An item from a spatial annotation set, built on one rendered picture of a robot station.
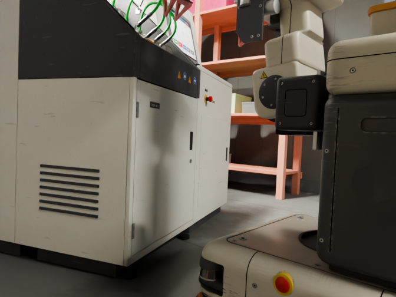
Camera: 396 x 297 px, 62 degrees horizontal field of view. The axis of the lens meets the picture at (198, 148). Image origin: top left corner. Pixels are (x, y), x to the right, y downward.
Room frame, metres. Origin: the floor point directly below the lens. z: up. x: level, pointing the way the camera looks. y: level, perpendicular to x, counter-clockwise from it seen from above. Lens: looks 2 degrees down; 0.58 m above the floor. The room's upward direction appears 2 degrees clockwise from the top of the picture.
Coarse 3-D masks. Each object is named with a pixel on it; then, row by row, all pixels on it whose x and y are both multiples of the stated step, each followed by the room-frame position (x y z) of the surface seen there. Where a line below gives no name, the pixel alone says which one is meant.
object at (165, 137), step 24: (144, 96) 1.32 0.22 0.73; (168, 96) 1.51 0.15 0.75; (144, 120) 1.32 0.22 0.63; (168, 120) 1.52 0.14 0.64; (192, 120) 1.80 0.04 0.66; (144, 144) 1.33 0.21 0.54; (168, 144) 1.53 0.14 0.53; (192, 144) 1.81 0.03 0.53; (144, 168) 1.34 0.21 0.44; (168, 168) 1.54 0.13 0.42; (192, 168) 1.83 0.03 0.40; (144, 192) 1.34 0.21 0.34; (168, 192) 1.55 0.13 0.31; (192, 192) 1.85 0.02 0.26; (144, 216) 1.35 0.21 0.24; (168, 216) 1.56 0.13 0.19; (192, 216) 1.86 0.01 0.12; (144, 240) 1.36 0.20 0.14
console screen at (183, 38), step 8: (168, 16) 2.16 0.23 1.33; (184, 24) 2.43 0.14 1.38; (176, 32) 2.24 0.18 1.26; (184, 32) 2.40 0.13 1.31; (176, 40) 2.21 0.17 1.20; (184, 40) 2.36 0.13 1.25; (192, 40) 2.53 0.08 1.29; (184, 48) 2.33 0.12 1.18; (192, 48) 2.49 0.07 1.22; (192, 56) 2.45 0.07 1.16
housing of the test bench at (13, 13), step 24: (0, 0) 1.48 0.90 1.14; (0, 24) 1.48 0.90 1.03; (0, 48) 1.48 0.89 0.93; (0, 72) 1.48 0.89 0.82; (0, 96) 1.48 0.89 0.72; (0, 120) 1.48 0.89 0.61; (0, 144) 1.48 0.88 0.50; (0, 168) 1.47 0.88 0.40; (0, 192) 1.47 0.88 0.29; (0, 216) 1.47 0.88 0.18; (0, 240) 1.51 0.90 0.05
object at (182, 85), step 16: (144, 48) 1.30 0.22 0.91; (160, 48) 1.43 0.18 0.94; (144, 64) 1.31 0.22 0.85; (160, 64) 1.43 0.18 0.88; (176, 64) 1.58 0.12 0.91; (144, 80) 1.32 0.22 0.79; (160, 80) 1.44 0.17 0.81; (176, 80) 1.59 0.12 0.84; (192, 80) 1.78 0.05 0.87; (192, 96) 1.80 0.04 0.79
